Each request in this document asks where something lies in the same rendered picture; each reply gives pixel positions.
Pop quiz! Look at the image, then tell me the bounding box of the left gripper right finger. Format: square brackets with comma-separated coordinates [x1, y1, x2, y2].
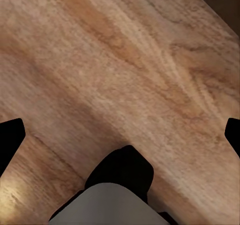
[224, 117, 240, 157]

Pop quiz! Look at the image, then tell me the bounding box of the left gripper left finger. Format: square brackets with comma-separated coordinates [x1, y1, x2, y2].
[0, 118, 26, 177]

